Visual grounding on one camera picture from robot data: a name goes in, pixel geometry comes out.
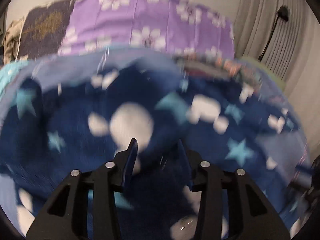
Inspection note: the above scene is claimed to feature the navy star fleece garment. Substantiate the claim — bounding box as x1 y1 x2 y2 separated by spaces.
0 55 309 240

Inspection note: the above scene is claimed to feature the stack of folded clothes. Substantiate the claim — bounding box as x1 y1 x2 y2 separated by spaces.
172 54 262 89

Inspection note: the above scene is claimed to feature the light blue bed sheet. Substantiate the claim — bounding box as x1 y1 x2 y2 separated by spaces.
0 47 316 235

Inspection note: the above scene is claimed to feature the purple floral pillow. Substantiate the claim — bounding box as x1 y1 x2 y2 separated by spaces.
57 0 234 59

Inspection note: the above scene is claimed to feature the dark navy gold pillow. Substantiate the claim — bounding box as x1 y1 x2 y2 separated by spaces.
17 0 75 60

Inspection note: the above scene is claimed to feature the beige crumpled cloth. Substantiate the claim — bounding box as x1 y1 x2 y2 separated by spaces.
2 17 25 64

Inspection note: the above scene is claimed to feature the beige curtain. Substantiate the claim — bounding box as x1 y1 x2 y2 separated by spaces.
234 0 311 80

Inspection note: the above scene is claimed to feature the black cable on curtain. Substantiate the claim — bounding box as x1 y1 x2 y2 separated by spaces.
258 5 290 62

